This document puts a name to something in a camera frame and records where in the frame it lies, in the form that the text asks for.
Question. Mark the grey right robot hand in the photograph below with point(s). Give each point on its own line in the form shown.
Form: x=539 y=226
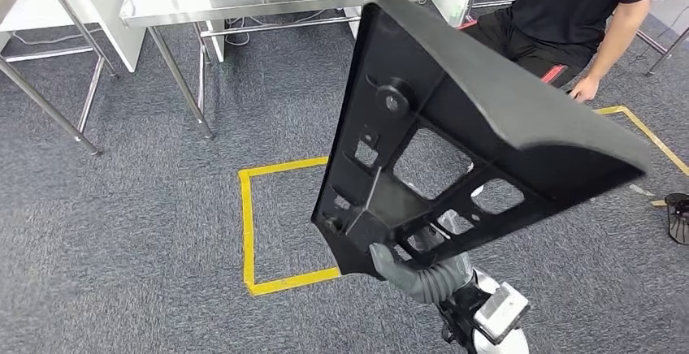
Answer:
x=385 y=265

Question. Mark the person's hand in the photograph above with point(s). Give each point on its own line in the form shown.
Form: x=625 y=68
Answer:
x=585 y=89

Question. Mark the black plastic plate bracket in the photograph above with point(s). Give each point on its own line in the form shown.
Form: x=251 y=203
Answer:
x=484 y=99

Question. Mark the person's forearm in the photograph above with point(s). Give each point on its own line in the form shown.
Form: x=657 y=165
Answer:
x=619 y=39

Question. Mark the yellow floor tape line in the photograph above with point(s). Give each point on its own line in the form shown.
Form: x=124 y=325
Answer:
x=648 y=132

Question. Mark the person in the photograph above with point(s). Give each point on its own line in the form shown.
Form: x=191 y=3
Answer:
x=565 y=2

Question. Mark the yellow floor tape square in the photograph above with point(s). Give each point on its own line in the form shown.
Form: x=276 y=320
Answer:
x=247 y=222

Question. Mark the white panel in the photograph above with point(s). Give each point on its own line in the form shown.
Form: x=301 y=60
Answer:
x=107 y=7

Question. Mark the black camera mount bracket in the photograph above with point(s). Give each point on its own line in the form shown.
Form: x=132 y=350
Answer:
x=457 y=314

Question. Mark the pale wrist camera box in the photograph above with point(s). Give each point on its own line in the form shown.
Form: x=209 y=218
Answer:
x=500 y=311

